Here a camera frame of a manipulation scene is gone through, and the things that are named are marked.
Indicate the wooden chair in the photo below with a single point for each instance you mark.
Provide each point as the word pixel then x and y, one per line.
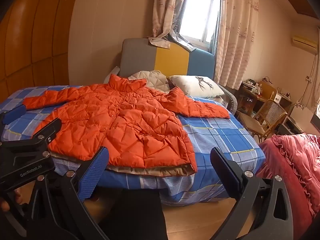
pixel 267 90

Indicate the grey yellow blue headboard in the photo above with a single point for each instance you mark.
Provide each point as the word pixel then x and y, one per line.
pixel 170 60

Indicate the window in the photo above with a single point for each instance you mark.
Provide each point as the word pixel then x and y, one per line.
pixel 200 12

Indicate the wooden wardrobe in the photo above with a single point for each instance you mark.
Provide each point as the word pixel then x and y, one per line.
pixel 32 42

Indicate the small white box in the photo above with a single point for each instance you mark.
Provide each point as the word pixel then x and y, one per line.
pixel 282 98

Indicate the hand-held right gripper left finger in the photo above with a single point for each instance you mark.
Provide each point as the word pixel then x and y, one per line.
pixel 95 171

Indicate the wall air conditioner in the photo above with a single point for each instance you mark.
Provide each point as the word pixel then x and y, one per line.
pixel 303 42

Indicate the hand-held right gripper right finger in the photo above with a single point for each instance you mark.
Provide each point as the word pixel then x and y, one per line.
pixel 231 177

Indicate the wall socket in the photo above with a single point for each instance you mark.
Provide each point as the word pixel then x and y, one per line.
pixel 309 78

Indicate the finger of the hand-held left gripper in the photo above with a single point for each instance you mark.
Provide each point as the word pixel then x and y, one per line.
pixel 15 113
pixel 42 132

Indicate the pink patterned curtain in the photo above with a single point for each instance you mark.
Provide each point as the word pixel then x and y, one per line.
pixel 162 10
pixel 237 30

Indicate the white quilted jacket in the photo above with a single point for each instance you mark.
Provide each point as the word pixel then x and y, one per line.
pixel 152 78

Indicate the rattan chair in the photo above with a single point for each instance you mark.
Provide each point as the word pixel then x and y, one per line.
pixel 272 110

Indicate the orange puffer jacket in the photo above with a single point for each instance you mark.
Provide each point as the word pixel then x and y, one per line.
pixel 120 125

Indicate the person's black trousers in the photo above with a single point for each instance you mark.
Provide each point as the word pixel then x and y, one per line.
pixel 135 217

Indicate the white floral box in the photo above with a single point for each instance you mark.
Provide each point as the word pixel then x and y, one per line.
pixel 302 113

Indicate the person's left hand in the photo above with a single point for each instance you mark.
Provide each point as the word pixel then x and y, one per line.
pixel 6 205

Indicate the white printed pillow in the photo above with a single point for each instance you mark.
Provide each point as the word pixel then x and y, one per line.
pixel 197 86

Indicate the dark storage box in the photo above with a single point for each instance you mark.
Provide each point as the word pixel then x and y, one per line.
pixel 290 127

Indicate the cluttered wooden desk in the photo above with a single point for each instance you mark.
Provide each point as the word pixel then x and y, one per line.
pixel 247 102

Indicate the pink ruffled blanket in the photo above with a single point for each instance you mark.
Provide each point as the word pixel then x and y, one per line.
pixel 295 160

